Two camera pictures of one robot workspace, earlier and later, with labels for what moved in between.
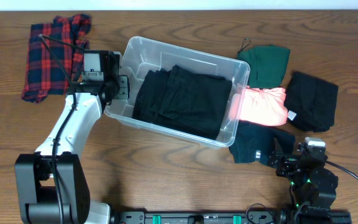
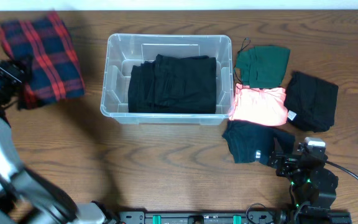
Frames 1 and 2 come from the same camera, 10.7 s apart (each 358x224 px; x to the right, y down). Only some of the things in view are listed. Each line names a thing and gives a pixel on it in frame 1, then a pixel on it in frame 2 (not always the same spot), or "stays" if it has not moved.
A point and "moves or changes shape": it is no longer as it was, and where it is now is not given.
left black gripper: (123, 82) to (2, 71)
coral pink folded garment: (265, 106) stays
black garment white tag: (311, 102) stays
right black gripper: (289, 162) stays
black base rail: (232, 217) stays
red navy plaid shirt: (55, 56) moves or changes shape
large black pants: (192, 102) moves or changes shape
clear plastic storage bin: (181, 93) moves or changes shape
